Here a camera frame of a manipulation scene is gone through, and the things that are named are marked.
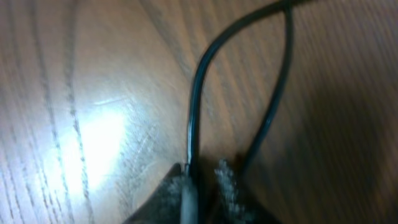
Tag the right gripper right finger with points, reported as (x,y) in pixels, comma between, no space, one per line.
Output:
(236,204)

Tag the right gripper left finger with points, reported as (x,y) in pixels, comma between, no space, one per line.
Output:
(171,201)

